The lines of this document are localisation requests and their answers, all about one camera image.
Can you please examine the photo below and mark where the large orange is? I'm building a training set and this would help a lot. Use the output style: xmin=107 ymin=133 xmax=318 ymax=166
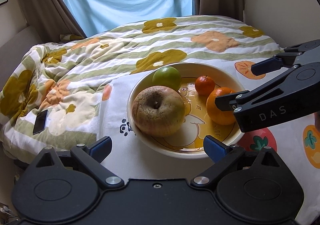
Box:
xmin=206 ymin=87 xmax=236 ymax=125

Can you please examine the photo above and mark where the small mandarin orange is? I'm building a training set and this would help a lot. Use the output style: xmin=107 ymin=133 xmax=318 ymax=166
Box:
xmin=195 ymin=75 xmax=215 ymax=96

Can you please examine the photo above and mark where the large brownish wrinkled apple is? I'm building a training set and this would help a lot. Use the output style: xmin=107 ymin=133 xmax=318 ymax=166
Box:
xmin=131 ymin=86 xmax=185 ymax=137

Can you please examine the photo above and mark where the small green apple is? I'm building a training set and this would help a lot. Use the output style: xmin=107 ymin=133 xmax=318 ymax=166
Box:
xmin=152 ymin=66 xmax=181 ymax=91

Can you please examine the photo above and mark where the cream duck print bowl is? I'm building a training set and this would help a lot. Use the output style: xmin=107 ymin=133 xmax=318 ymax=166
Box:
xmin=127 ymin=62 xmax=244 ymax=159

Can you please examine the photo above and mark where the white fruit print cloth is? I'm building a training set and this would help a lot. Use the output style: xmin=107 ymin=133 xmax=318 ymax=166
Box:
xmin=99 ymin=64 xmax=319 ymax=224

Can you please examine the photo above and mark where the black smartphone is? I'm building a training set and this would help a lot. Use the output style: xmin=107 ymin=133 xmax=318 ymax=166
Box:
xmin=33 ymin=110 xmax=48 ymax=135

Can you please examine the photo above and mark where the floral striped quilt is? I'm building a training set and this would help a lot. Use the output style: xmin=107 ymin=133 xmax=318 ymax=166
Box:
xmin=1 ymin=15 xmax=281 ymax=163

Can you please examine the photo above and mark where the grey bed headboard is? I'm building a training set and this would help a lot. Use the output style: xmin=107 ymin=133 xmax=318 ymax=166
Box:
xmin=0 ymin=26 xmax=42 ymax=90

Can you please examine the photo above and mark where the brown left curtain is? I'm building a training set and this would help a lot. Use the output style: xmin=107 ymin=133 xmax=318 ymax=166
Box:
xmin=18 ymin=0 xmax=86 ymax=42

